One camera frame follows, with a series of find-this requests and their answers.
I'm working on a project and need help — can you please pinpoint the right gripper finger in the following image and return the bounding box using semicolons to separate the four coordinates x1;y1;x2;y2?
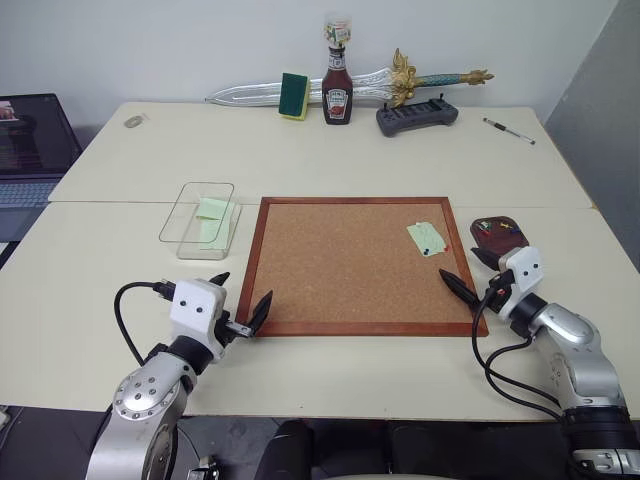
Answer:
470;247;502;274
438;268;481;311

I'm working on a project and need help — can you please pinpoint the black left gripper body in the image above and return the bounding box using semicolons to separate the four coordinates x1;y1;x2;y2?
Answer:
213;309;253;348

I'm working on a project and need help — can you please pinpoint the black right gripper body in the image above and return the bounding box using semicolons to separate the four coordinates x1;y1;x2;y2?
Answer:
485;268;517;316

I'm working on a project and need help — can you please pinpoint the large plain green note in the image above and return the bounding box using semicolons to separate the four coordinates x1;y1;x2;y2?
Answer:
199;218;237;252

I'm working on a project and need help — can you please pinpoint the green note with writing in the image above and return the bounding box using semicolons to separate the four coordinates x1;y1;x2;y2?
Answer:
405;221;450;259

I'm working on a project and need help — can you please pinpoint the wood framed cork board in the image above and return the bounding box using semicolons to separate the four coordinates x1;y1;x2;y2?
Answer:
235;196;490;339

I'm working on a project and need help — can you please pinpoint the brown dish of pushpins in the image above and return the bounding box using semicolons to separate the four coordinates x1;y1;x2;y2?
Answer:
469;215;531;257

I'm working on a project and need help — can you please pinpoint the clear plastic tray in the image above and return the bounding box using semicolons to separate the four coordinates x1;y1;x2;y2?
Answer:
158;181;244;262

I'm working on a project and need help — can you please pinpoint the black and silver pen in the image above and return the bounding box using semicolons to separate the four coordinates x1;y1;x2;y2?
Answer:
482;116;537;147

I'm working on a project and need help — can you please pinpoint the dark rounded shape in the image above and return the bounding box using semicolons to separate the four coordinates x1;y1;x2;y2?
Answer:
253;418;317;480

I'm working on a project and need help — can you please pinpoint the grey handheld controller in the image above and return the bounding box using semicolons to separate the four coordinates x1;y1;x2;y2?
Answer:
375;94;460;138

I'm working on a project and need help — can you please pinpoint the green and yellow sponge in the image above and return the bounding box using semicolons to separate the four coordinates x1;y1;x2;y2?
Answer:
277;71;313;123

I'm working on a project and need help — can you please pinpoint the silver and gold toy sword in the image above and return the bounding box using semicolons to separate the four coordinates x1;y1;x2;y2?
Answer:
204;47;496;109

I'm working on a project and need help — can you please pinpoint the red ketchup bottle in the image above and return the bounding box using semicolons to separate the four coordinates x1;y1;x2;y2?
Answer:
321;45;356;127

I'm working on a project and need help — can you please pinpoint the grey laptop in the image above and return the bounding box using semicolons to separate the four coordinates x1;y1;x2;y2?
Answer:
0;92;84;242

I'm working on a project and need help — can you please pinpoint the clear plastic cup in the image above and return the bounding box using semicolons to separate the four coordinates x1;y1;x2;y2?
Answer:
323;14;354;49

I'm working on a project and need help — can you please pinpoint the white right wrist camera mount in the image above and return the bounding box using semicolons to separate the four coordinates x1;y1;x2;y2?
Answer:
496;245;546;322

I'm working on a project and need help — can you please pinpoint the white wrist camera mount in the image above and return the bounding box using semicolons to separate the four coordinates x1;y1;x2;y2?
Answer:
496;245;546;322
168;278;228;361

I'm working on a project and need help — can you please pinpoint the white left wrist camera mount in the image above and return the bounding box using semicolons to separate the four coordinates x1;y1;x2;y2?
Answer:
168;278;228;361

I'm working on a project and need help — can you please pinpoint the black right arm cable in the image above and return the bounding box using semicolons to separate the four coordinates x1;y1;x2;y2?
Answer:
470;283;567;419

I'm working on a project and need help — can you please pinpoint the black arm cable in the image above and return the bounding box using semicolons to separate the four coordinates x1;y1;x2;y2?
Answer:
113;281;177;367
470;283;567;419

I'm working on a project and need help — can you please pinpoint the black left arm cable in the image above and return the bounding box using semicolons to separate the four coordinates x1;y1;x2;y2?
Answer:
113;281;177;367

